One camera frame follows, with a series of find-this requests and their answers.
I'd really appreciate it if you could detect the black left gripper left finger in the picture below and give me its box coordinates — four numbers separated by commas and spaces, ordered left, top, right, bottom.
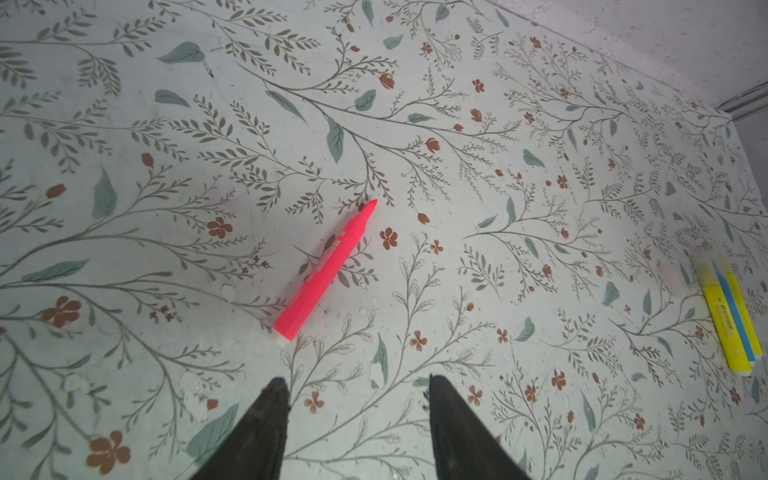
192, 377, 290, 480

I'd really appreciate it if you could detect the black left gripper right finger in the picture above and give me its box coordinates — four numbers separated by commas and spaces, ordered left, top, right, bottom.
428, 375, 528, 480

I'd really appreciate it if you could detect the pink highlighter pen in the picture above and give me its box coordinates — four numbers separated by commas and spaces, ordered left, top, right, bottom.
273, 200, 378, 341

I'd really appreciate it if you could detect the yellow highlighter pen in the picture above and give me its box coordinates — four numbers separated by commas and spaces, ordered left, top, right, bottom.
719, 255, 763, 363
695, 261, 752, 376

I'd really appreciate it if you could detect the blue highlighter pen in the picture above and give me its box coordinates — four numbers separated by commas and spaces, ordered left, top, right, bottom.
713, 255, 757, 367

